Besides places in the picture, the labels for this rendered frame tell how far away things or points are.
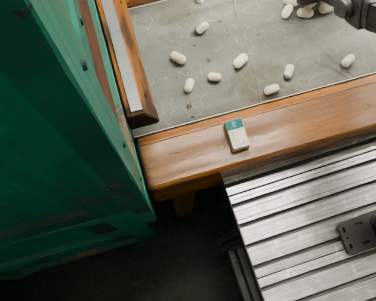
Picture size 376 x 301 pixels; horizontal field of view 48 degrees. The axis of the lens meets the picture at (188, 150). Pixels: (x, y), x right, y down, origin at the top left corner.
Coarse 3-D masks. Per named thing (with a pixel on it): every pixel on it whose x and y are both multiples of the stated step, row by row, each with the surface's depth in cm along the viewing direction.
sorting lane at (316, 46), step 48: (192, 0) 96; (240, 0) 96; (144, 48) 92; (192, 48) 93; (240, 48) 93; (288, 48) 93; (336, 48) 93; (192, 96) 90; (240, 96) 90; (288, 96) 90
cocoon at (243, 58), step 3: (240, 54) 91; (243, 54) 90; (246, 54) 91; (237, 57) 90; (240, 57) 90; (243, 57) 90; (246, 57) 90; (234, 60) 90; (237, 60) 90; (240, 60) 90; (243, 60) 90; (246, 60) 90; (234, 63) 90; (237, 63) 90; (240, 63) 90; (243, 63) 90; (234, 66) 91; (237, 66) 90; (240, 66) 90
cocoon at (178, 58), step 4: (172, 52) 90; (176, 52) 90; (172, 56) 90; (176, 56) 90; (180, 56) 90; (184, 56) 90; (172, 60) 91; (176, 60) 90; (180, 60) 90; (184, 60) 90
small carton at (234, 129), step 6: (234, 120) 84; (240, 120) 84; (228, 126) 83; (234, 126) 83; (240, 126) 83; (228, 132) 83; (234, 132) 83; (240, 132) 83; (228, 138) 84; (234, 138) 83; (240, 138) 83; (246, 138) 83; (234, 144) 82; (240, 144) 82; (246, 144) 82; (234, 150) 83
